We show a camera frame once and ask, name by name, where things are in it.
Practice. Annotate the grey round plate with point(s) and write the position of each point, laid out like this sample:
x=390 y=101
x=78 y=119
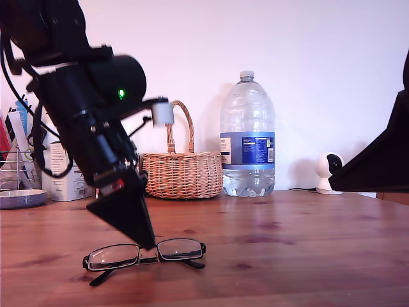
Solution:
x=22 y=199

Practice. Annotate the large clear water bottle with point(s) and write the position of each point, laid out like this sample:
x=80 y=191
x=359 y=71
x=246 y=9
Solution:
x=247 y=150

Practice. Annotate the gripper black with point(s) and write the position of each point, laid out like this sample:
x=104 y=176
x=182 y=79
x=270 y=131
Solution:
x=108 y=153

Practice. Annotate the white printed carton box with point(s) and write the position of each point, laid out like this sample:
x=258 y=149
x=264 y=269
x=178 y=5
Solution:
x=64 y=188

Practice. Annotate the red flat item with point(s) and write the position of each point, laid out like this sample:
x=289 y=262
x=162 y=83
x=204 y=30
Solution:
x=4 y=137

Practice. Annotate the brown wooden chair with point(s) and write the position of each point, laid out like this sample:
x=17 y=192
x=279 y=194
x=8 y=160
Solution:
x=396 y=198

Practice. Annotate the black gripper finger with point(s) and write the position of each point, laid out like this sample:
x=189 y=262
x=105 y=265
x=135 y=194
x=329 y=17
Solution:
x=383 y=169

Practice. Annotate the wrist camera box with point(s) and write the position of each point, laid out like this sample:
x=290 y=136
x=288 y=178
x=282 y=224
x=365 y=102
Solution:
x=163 y=112

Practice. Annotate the black thin-framed glasses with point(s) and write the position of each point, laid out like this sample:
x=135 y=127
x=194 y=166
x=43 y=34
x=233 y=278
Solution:
x=179 y=250

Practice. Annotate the small white round camera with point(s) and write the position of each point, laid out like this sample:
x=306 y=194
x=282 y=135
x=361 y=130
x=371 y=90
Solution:
x=324 y=169

